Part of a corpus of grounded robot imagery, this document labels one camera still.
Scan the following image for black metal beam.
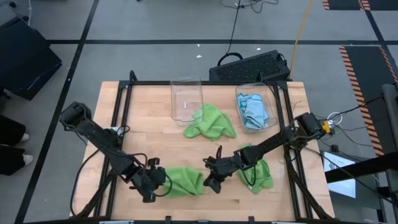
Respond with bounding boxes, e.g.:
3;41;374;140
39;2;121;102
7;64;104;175
324;151;398;184

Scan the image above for black floor case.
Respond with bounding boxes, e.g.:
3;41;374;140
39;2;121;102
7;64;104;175
0;16;63;102

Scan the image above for clear plastic bin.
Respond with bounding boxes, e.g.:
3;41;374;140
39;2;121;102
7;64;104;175
170;75;205;127
235;82;279;134

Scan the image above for grey padded post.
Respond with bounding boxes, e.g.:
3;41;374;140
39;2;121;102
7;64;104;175
381;83;398;206

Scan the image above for green microfiber towel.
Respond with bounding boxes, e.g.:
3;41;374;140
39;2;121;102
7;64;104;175
163;166;205;199
236;144;275;195
182;103;238;141

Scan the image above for person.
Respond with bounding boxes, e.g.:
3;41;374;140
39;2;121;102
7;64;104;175
0;114;34;177

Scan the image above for black computer case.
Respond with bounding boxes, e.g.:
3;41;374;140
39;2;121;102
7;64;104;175
208;49;292;83

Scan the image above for black floor cable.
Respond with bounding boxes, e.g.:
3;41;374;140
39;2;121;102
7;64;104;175
216;0;280;67

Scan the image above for yellow floor cable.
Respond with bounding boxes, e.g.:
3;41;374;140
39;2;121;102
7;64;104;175
287;0;314;81

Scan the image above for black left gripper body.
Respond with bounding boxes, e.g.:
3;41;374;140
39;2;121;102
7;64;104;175
129;157;167;203

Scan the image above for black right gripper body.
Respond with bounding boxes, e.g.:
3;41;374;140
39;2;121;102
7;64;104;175
205;149;249;194

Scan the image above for black orange-striped floor mat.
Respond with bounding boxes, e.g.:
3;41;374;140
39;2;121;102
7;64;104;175
321;0;398;12
338;45;398;157

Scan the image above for black aluminium table frame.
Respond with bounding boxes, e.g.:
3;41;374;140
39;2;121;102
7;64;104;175
70;70;335;224

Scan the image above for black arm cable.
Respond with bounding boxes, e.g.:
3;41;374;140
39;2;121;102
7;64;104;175
70;149;105;217

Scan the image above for white coiled cable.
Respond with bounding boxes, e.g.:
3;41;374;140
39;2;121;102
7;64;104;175
326;111;344;125

